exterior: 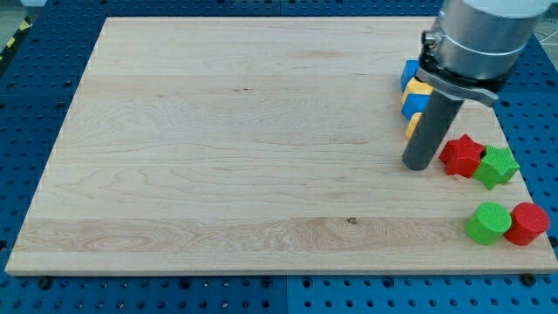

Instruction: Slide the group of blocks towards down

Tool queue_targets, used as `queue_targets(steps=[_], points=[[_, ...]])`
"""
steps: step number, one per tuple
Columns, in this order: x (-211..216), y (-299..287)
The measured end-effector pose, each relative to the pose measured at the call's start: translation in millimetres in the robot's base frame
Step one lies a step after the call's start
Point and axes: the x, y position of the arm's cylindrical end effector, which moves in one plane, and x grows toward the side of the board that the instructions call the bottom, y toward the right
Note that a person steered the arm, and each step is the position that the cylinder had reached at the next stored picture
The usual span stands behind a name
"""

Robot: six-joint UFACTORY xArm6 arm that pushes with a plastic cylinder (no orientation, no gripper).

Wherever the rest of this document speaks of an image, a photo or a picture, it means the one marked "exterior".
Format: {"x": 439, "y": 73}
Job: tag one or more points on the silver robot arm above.
{"x": 473, "y": 46}

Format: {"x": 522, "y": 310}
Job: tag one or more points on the wooden board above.
{"x": 253, "y": 146}

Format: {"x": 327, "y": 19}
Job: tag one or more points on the lower yellow block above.
{"x": 413, "y": 122}

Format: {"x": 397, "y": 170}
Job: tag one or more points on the yellow block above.
{"x": 413, "y": 122}
{"x": 414, "y": 86}

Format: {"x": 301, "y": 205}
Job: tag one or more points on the lower blue block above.
{"x": 414, "y": 103}

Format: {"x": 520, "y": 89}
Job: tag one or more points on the blue block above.
{"x": 409, "y": 70}
{"x": 414, "y": 103}

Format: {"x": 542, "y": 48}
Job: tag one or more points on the upper yellow block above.
{"x": 414, "y": 86}

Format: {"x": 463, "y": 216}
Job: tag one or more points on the upper blue block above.
{"x": 409, "y": 70}

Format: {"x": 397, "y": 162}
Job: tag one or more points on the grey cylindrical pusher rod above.
{"x": 433, "y": 125}

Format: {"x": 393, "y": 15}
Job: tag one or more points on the red star block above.
{"x": 462, "y": 156}

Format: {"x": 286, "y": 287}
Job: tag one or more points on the green star block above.
{"x": 497, "y": 166}

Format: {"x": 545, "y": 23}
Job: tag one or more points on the green cylinder block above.
{"x": 489, "y": 222}

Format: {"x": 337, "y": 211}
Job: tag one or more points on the red cylinder block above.
{"x": 529, "y": 221}

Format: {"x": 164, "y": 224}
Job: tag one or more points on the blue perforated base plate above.
{"x": 36, "y": 90}

